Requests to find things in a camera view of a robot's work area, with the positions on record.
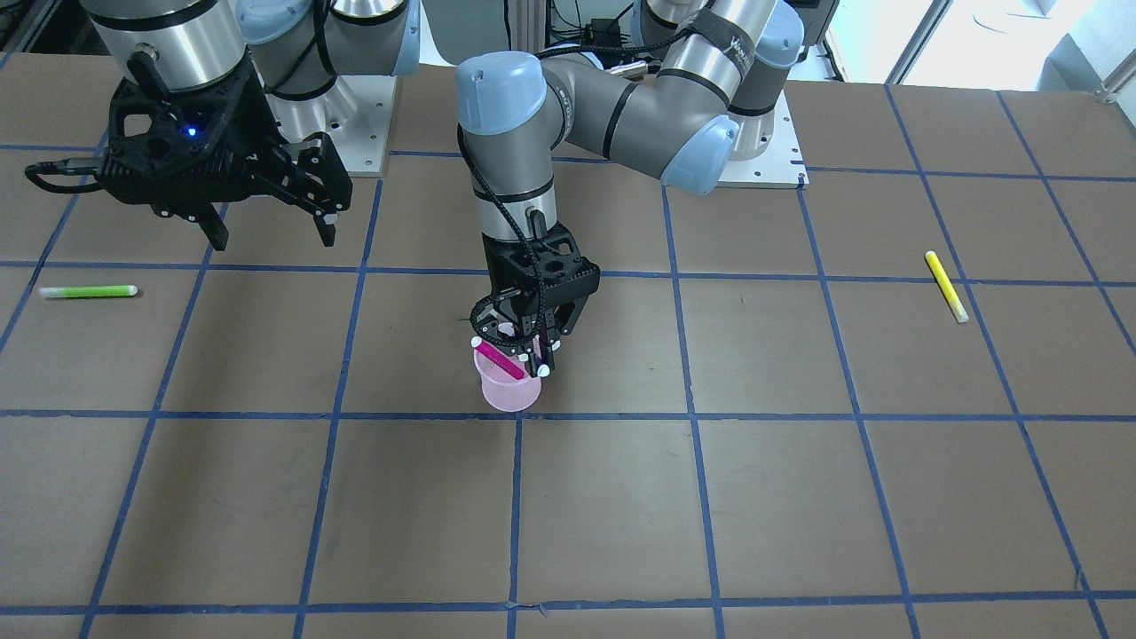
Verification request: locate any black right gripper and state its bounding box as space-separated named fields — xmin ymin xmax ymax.
xmin=97 ymin=63 xmax=353 ymax=251

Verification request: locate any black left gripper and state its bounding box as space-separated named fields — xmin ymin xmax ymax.
xmin=469 ymin=224 xmax=601 ymax=379

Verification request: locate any pink marker pen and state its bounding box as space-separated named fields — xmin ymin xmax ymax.
xmin=470 ymin=337 xmax=527 ymax=380

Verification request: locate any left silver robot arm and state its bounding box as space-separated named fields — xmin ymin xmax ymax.
xmin=454 ymin=1 xmax=807 ymax=379

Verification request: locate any pink mesh cup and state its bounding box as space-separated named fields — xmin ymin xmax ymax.
xmin=471 ymin=351 xmax=542 ymax=412

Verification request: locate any green marker pen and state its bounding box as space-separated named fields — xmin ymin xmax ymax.
xmin=37 ymin=287 xmax=139 ymax=299

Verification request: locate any black power adapter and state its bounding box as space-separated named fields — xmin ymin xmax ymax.
xmin=583 ymin=18 xmax=623 ymax=49

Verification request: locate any yellow marker pen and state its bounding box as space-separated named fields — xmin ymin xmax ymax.
xmin=924 ymin=250 xmax=969 ymax=324

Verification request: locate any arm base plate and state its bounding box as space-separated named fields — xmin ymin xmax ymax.
xmin=718 ymin=94 xmax=810 ymax=189
xmin=267 ymin=75 xmax=398 ymax=179

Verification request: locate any aluminium frame post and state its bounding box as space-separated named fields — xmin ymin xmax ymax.
xmin=503 ymin=0 xmax=550 ymax=53

